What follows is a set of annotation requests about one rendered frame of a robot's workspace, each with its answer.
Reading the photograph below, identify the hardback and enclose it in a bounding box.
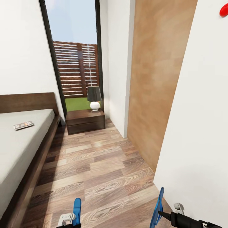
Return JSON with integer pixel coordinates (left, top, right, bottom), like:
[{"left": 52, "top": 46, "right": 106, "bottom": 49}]
[{"left": 14, "top": 121, "right": 33, "bottom": 130}]

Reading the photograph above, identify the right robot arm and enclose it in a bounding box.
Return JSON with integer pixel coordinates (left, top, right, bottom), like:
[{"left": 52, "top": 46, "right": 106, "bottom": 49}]
[{"left": 158, "top": 203, "right": 222, "bottom": 228}]

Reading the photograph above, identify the sandal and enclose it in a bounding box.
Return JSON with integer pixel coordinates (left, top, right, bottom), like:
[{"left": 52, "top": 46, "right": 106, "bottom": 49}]
[
  {"left": 150, "top": 187, "right": 164, "bottom": 228},
  {"left": 71, "top": 198, "right": 81, "bottom": 226}
]

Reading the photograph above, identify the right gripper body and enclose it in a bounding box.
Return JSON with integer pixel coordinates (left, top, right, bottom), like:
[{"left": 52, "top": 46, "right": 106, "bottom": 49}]
[{"left": 171, "top": 212, "right": 191, "bottom": 228}]

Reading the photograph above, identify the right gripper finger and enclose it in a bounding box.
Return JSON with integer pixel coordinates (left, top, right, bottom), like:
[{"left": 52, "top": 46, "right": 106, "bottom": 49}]
[{"left": 158, "top": 211, "right": 171, "bottom": 221}]

